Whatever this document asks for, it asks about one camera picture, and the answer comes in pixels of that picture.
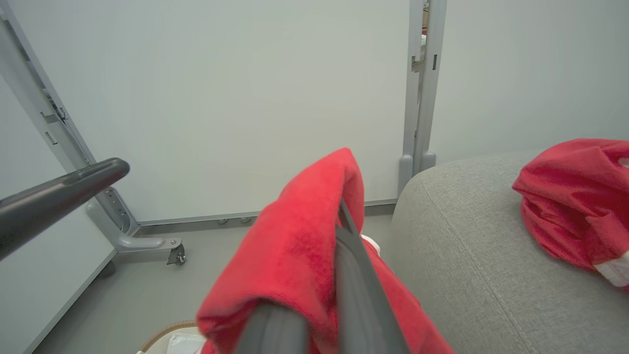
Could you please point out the black caster wheel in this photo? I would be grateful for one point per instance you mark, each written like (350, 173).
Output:
(177, 255)

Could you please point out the red terry cloth garment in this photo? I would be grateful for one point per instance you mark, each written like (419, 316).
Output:
(295, 246)

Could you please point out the grey fabric sofa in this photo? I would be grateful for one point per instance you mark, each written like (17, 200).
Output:
(491, 275)

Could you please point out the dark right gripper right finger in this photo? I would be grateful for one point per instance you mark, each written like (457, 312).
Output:
(363, 305)

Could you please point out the grey partition post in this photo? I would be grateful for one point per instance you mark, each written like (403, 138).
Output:
(410, 123)
(39, 103)
(431, 98)

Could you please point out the red white striped jersey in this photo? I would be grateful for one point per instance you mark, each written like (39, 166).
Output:
(570, 206)

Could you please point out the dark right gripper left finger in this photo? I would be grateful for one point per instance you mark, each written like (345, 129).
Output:
(59, 196)

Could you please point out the grey partition foot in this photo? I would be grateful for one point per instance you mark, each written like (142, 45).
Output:
(132, 242)

